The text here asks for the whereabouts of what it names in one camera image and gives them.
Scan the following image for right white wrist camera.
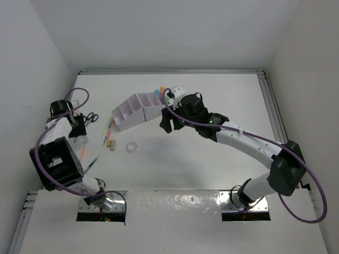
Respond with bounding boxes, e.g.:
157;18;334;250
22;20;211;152
167;86;186;109

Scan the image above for orange pink pens behind organizer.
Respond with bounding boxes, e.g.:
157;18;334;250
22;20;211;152
102;116;114;147

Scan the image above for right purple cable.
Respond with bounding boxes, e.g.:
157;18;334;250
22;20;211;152
162;88;328;222

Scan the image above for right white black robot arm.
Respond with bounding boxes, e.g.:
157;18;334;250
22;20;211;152
159;88;306;208

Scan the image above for aluminium frame rail right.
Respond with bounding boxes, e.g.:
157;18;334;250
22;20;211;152
257;71;288;143

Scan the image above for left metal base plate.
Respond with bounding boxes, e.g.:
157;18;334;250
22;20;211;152
78;193;126;213

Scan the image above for green marker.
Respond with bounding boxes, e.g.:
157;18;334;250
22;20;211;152
165;95;170;104

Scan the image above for white eraser block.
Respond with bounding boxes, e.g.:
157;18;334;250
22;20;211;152
110;140;116;151

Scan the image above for aluminium frame rail back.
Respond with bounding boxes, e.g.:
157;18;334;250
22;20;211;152
78;69;265;75

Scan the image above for orange pen on table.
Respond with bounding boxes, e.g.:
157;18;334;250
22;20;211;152
79;146;86;162

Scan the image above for clear tape roll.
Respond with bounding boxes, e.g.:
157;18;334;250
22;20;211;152
126;141;138;153

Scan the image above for metal base plate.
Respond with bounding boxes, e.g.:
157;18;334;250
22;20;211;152
219;190;269;214
78;193;126;213

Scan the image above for white organizer upright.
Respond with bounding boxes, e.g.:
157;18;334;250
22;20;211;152
137;93;165;122

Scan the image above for clear glue bottle blue cap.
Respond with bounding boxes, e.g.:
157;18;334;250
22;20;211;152
74;135;88;144

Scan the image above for blue marker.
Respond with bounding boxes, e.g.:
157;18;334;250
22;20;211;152
155;89;161;98

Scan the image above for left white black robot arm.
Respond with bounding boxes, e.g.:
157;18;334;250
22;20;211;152
38;99;109;210

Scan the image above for green black pen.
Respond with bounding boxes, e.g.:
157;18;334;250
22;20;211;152
84;153;102;173

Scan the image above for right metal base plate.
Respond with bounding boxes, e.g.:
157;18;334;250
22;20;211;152
219;190;269;214

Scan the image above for black handled scissors right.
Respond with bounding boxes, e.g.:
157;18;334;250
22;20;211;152
85;112;99;126

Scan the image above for white front cover board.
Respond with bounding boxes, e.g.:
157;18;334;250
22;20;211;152
21;190;327;253

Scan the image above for white organizer lying tilted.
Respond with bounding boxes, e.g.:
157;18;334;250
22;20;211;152
112;94;145;132

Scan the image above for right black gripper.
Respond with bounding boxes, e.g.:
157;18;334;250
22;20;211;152
160;103;198;133

